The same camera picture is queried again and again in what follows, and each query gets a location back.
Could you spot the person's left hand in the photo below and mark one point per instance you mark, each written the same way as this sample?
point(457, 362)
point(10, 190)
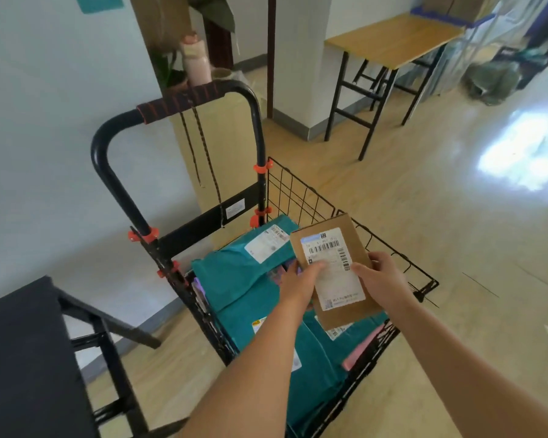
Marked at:
point(299, 289)

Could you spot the person's right hand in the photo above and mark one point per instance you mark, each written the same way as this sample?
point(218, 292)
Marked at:
point(386, 287)

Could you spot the cardboard box blue-tag label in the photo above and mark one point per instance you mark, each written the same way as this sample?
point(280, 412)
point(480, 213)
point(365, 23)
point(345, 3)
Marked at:
point(351, 237)

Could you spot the purple mailer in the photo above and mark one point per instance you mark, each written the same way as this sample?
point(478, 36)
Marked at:
point(198, 294)

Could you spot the tall brown cardboard box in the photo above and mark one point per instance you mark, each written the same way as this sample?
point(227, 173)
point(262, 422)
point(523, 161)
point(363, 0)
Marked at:
point(456, 5)

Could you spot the person's right forearm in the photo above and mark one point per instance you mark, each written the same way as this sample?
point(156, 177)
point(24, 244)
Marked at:
point(475, 374)

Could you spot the person's left forearm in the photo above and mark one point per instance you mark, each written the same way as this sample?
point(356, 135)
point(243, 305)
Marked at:
point(246, 383)

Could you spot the beige cabinet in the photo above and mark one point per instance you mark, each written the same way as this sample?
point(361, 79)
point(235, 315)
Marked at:
point(233, 145)

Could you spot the beige round cup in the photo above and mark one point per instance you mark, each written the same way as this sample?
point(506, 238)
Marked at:
point(222, 75)

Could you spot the grey-green bag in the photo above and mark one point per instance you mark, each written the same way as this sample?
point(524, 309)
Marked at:
point(493, 84)

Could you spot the pink bottle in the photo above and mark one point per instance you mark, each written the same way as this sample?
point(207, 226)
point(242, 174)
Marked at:
point(196, 63)

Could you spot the wooden table black legs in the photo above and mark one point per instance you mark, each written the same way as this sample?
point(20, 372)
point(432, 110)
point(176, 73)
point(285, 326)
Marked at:
point(392, 38)

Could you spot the green potted plant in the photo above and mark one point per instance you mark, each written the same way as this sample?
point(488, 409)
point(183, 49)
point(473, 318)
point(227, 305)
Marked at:
point(169, 72)

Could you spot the black low metal table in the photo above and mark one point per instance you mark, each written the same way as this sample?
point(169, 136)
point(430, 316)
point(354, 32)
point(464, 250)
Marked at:
point(23, 360)

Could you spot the dark green draped cloth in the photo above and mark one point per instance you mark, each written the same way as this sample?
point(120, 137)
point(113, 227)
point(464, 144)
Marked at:
point(214, 11)

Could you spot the dark brown door frame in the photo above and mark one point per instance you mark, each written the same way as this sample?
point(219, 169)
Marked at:
point(271, 54)

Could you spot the teal wall poster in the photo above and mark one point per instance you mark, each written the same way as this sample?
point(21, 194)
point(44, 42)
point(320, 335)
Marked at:
point(98, 2)

